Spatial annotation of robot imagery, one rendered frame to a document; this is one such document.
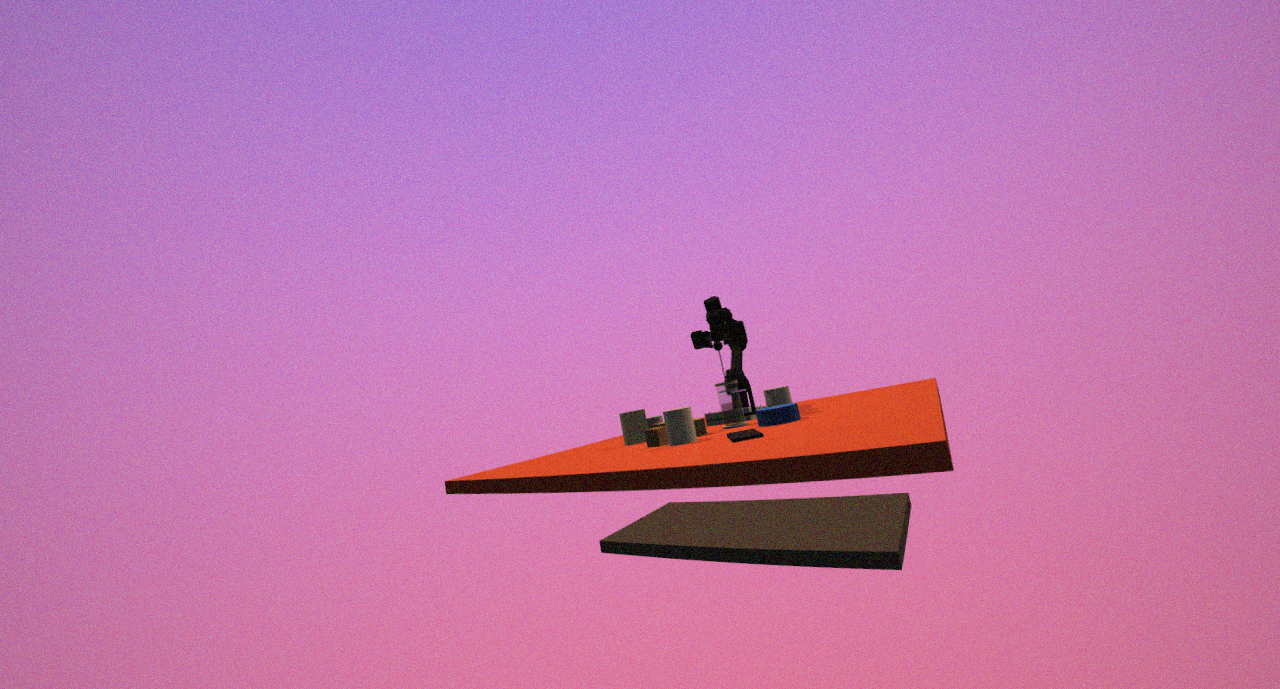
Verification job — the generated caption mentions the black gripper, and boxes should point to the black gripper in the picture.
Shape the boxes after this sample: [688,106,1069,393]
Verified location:
[691,320,746,350]

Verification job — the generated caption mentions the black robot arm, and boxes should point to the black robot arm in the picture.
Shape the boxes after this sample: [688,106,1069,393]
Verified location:
[704,296,750,409]

